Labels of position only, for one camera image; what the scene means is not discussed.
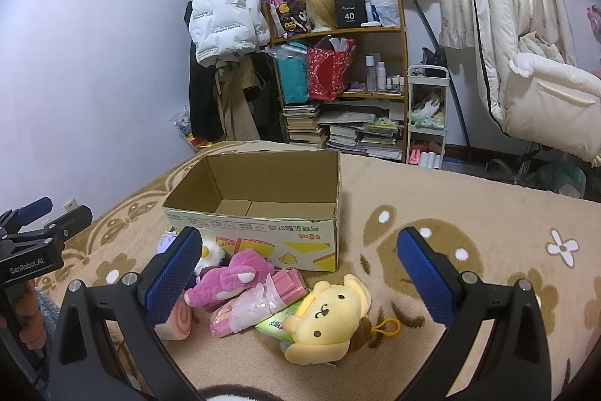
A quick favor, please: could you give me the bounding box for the white rolling cart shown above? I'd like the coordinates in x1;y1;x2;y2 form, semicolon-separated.
405;64;450;170

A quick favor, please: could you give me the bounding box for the teal bag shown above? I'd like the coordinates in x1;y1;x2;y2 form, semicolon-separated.
275;42;309;105

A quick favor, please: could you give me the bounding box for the beige trench coat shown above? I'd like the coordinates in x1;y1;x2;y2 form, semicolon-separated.
216;56;260;141

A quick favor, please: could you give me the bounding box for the white fluffy chick plush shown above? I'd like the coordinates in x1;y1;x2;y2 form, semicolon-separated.
195;238;230;278

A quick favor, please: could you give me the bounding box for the red gift bag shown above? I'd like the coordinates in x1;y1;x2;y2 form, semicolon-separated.
307;36;355;102

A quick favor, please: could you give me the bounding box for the black box marked 40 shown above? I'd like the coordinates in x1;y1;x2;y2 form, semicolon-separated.
334;0;368;29

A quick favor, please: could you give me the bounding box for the pink bear plush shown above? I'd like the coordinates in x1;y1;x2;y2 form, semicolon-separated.
183;248;275;310

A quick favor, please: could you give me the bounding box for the stack of books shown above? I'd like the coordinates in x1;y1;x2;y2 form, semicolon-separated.
282;97;405;162

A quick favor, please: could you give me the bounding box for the person's left hand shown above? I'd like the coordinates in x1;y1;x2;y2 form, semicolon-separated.
15;281;47;350

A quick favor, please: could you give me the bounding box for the white puffer jacket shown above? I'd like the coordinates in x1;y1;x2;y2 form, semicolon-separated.
189;0;270;67

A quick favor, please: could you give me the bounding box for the purple haired doll plush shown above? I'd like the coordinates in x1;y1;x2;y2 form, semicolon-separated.
156;230;178;253

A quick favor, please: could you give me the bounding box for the light blue fleece sleeve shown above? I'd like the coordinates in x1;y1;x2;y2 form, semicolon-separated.
35;287;62;399

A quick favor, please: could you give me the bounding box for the open cardboard box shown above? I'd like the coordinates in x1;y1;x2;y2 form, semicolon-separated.
163;150;340;273

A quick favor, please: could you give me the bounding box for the pink roll package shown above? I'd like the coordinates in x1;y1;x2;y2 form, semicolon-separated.
209;269;308;338

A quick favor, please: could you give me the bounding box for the green tissue pack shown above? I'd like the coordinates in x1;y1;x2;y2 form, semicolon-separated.
255;299;302;344

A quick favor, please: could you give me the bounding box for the blonde wig head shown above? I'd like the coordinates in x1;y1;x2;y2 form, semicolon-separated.
302;0;337;32

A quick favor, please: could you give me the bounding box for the pink swiss roll plush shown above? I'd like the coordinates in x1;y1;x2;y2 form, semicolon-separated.
155;294;193;341

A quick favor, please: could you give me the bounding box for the yellow dog plush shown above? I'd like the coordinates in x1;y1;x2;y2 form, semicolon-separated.
282;274;401;365

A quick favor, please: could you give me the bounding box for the wooden bookshelf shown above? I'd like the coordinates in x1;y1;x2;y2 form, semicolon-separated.
263;0;408;163

